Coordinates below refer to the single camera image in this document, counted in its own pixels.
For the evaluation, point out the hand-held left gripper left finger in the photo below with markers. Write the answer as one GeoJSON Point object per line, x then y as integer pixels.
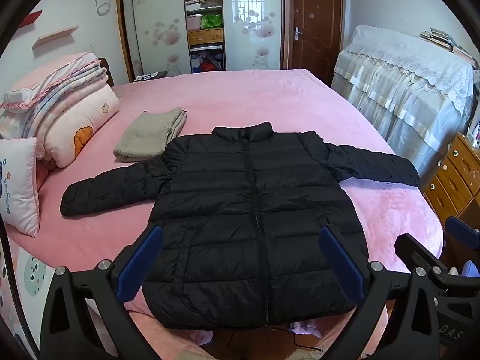
{"type": "Point", "coordinates": [138, 266]}

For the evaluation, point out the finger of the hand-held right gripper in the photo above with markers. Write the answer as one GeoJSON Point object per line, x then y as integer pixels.
{"type": "Point", "coordinates": [412, 251]}
{"type": "Point", "coordinates": [463, 232]}

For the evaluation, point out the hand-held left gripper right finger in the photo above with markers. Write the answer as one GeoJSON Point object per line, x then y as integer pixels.
{"type": "Point", "coordinates": [341, 266]}

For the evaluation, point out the black puffer jacket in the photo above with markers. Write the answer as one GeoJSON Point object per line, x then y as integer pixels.
{"type": "Point", "coordinates": [225, 213]}

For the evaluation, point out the wooden chest of drawers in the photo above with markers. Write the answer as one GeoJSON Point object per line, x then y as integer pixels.
{"type": "Point", "coordinates": [455, 180]}

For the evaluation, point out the lilac cloth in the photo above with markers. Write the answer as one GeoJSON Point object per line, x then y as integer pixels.
{"type": "Point", "coordinates": [305, 330]}

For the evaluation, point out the cartoon print bed sheet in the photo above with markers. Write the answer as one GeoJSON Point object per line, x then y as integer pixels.
{"type": "Point", "coordinates": [26, 281]}

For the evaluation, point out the folded beige garment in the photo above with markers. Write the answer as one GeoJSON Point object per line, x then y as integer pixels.
{"type": "Point", "coordinates": [150, 135]}

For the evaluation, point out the white lace furniture cover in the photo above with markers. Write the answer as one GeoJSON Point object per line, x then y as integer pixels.
{"type": "Point", "coordinates": [405, 101]}

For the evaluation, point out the white printed cushion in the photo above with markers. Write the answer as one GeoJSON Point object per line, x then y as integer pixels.
{"type": "Point", "coordinates": [18, 183]}

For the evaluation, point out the folded cartoon print quilt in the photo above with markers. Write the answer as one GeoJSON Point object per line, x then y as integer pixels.
{"type": "Point", "coordinates": [86, 120]}

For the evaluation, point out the pink bed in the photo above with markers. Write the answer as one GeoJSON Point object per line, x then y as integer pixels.
{"type": "Point", "coordinates": [262, 101]}

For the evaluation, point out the striped folded blanket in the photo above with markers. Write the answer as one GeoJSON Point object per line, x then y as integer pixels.
{"type": "Point", "coordinates": [77, 87]}

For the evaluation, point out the bedside table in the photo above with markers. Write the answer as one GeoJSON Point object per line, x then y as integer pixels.
{"type": "Point", "coordinates": [150, 77]}

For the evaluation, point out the stack of books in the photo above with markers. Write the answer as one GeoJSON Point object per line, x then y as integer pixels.
{"type": "Point", "coordinates": [442, 41]}

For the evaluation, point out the brown wooden headboard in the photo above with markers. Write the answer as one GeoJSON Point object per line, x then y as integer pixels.
{"type": "Point", "coordinates": [107, 69]}

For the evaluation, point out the pink ruffled pillow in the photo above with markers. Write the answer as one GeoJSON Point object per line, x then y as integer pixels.
{"type": "Point", "coordinates": [48, 78]}

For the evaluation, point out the brown wooden door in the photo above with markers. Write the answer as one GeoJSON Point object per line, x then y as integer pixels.
{"type": "Point", "coordinates": [315, 45]}

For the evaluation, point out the wooden wardrobe drawer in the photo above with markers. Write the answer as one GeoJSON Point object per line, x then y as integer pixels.
{"type": "Point", "coordinates": [204, 37]}

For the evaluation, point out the floral sliding door wardrobe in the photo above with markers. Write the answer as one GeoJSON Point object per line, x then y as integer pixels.
{"type": "Point", "coordinates": [161, 26]}

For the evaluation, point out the pink storage box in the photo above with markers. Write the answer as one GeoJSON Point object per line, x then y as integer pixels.
{"type": "Point", "coordinates": [194, 22]}

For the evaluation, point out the green bag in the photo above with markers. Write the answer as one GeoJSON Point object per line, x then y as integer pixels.
{"type": "Point", "coordinates": [210, 21]}

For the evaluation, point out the pink wall shelf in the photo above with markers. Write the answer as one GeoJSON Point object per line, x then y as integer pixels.
{"type": "Point", "coordinates": [56, 36]}

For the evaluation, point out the red wall shelf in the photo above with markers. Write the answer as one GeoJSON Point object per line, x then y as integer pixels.
{"type": "Point", "coordinates": [32, 18]}

